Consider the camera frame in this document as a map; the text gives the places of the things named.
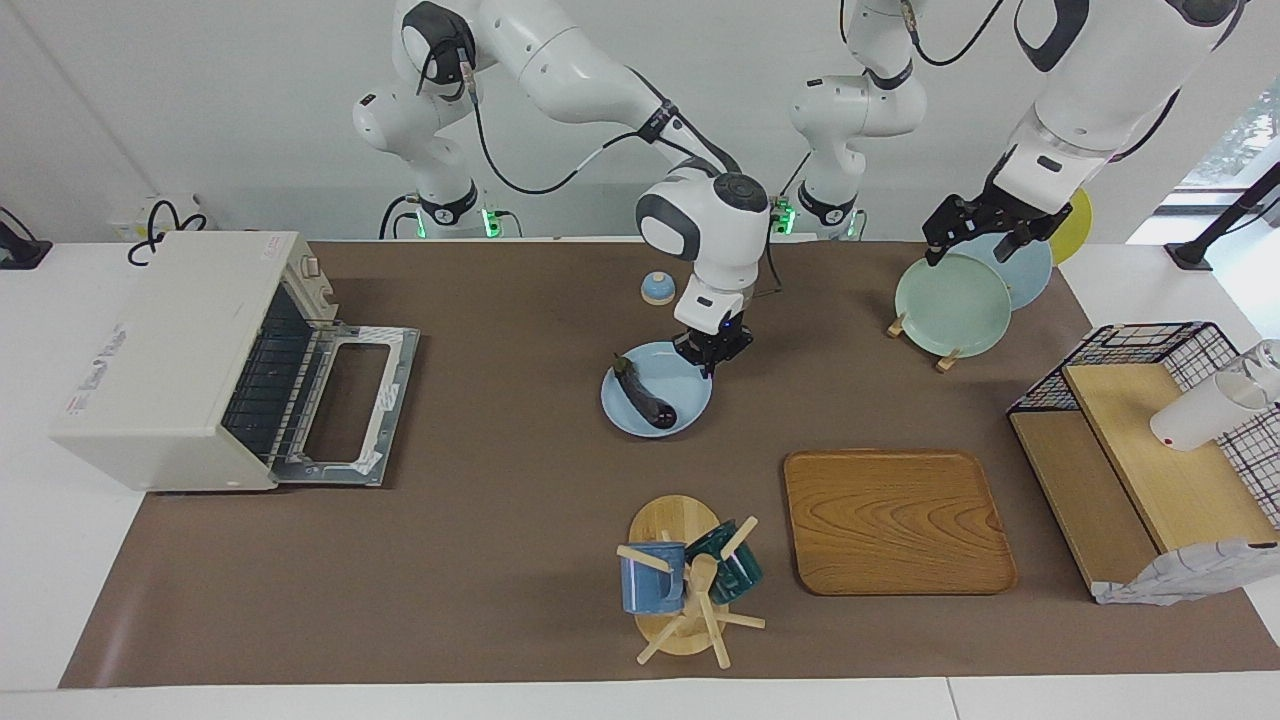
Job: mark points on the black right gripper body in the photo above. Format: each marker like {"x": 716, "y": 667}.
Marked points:
{"x": 715, "y": 343}

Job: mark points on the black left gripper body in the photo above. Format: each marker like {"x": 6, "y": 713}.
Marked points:
{"x": 985, "y": 210}

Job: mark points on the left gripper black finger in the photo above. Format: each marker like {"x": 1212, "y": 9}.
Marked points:
{"x": 933, "y": 252}
{"x": 1019, "y": 247}

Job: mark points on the light blue serving plate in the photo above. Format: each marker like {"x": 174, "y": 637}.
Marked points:
{"x": 685, "y": 390}

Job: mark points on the dark purple eggplant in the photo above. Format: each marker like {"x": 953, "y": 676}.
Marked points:
{"x": 645, "y": 395}

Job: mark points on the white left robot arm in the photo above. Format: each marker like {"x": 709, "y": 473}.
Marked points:
{"x": 1110, "y": 80}

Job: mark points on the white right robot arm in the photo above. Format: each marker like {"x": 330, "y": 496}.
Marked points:
{"x": 560, "y": 60}

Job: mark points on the white toaster oven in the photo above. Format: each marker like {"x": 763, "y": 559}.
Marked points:
{"x": 160, "y": 380}

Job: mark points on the pale blue racked plate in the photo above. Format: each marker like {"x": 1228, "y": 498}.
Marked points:
{"x": 1030, "y": 275}

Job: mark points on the mint green plate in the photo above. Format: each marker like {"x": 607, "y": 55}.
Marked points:
{"x": 950, "y": 305}

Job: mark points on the yellow plate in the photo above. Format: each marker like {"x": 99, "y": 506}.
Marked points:
{"x": 1075, "y": 230}

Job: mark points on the wooden plate rack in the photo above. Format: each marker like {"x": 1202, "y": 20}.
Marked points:
{"x": 947, "y": 360}

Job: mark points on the wooden mug tree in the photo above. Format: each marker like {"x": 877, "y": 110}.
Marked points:
{"x": 670, "y": 520}

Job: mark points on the black stand with bar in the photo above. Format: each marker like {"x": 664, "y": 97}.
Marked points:
{"x": 1225, "y": 215}

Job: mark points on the dark green mug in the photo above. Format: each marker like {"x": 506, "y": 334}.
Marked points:
{"x": 740, "y": 575}

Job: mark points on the blue mug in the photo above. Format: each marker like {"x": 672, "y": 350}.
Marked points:
{"x": 645, "y": 585}

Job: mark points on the wooden serving tray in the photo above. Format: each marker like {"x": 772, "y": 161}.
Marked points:
{"x": 900, "y": 520}

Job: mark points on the white cup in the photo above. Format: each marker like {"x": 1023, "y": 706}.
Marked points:
{"x": 1195, "y": 415}

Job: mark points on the brown table mat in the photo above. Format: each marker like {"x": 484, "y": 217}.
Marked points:
{"x": 500, "y": 520}

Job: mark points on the clear glass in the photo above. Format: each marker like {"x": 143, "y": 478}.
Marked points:
{"x": 1262, "y": 365}

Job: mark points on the wooden stepped shelf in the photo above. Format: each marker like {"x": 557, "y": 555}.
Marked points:
{"x": 1170, "y": 480}

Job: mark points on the grey checked cloth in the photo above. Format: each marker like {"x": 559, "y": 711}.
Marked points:
{"x": 1180, "y": 578}

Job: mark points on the window with grey frame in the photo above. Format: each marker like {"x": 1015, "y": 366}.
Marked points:
{"x": 1235, "y": 140}

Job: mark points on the black clamp mount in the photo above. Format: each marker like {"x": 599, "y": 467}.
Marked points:
{"x": 20, "y": 250}

